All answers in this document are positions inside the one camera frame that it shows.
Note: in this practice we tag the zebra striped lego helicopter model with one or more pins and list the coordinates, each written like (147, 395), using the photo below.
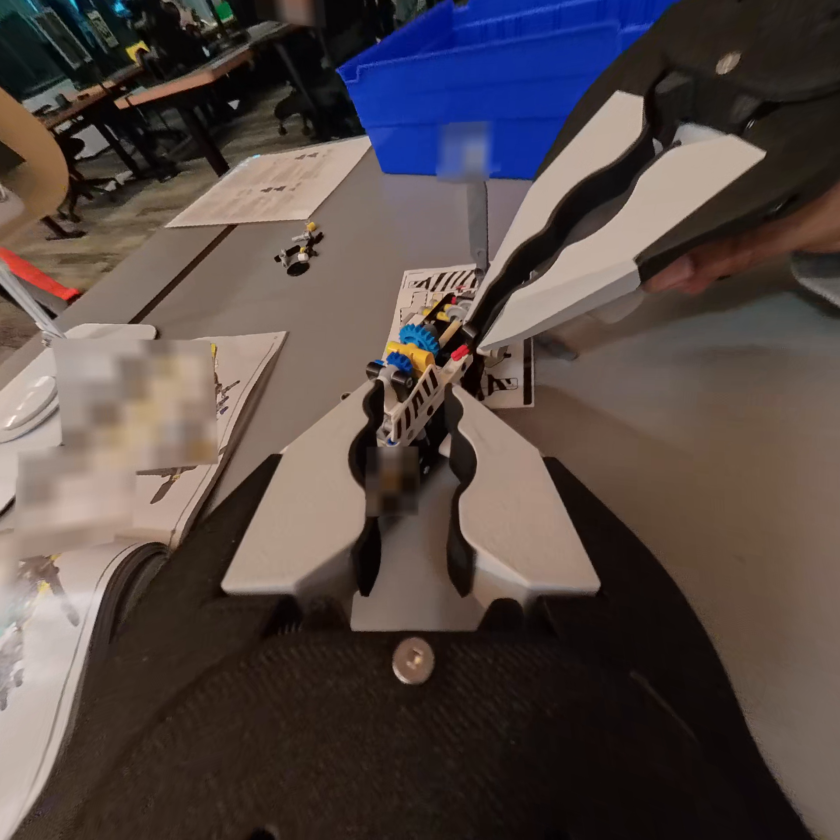
(413, 354)

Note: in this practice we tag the zebra striped sticker sheet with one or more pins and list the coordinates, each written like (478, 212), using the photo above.
(512, 387)

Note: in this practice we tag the printed white paper sheet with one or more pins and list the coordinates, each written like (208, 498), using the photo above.
(275, 184)

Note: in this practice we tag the small cluster of lego parts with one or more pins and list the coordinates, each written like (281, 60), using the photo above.
(298, 253)

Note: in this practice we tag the open lego instruction booklet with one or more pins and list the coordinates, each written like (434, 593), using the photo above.
(253, 374)

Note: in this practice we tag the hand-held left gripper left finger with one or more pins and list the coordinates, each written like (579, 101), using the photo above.
(295, 525)

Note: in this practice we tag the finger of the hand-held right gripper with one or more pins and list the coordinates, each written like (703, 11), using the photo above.
(571, 164)
(623, 243)

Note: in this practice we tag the person's right hand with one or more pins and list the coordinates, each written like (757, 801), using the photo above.
(754, 243)

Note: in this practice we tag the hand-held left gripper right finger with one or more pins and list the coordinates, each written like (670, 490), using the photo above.
(525, 525)

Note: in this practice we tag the blue plastic bin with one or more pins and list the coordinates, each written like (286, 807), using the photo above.
(407, 92)

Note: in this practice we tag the small black red lego piece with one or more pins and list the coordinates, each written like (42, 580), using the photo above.
(460, 353)

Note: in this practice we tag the background office desk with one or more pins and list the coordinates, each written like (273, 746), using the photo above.
(197, 72)

